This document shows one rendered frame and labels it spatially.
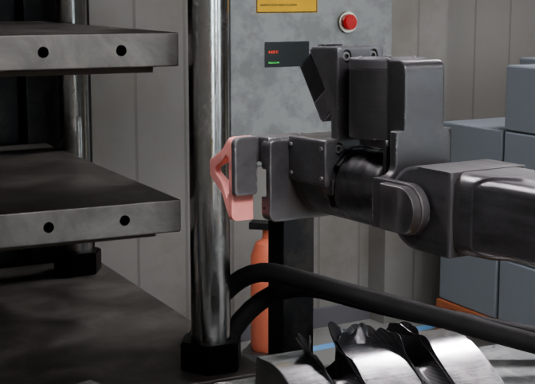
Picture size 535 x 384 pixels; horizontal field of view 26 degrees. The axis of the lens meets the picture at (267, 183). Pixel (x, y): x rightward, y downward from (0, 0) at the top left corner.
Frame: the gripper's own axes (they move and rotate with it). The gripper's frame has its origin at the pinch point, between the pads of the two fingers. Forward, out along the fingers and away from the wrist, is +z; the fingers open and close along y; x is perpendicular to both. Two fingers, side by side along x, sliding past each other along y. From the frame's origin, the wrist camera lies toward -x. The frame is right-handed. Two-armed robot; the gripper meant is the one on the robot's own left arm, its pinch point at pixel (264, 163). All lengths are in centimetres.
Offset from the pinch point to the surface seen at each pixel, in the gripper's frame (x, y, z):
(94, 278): 40, -36, 125
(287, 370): 26.6, -14.8, 19.6
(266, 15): -12, -45, 72
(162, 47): -8, -24, 68
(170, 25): -7, -140, 293
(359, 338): 25.9, -27.2, 23.1
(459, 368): 28.4, -34.9, 13.8
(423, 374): 28.5, -30.4, 14.9
